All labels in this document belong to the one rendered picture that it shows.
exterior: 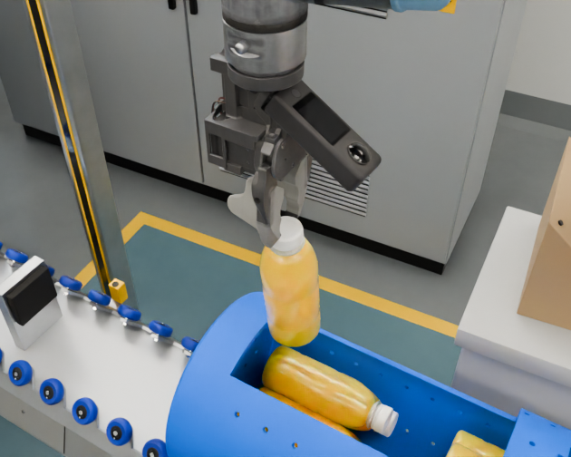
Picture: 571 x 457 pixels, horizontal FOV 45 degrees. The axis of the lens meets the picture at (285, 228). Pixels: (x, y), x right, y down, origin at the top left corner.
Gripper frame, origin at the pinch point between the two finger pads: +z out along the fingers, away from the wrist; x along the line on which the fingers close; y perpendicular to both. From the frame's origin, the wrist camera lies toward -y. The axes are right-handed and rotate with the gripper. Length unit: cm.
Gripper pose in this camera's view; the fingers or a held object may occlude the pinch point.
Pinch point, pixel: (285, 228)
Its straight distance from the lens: 75.5
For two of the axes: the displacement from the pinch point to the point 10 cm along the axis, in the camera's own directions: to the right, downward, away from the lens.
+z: 0.0, 7.4, 6.7
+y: -8.6, -3.4, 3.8
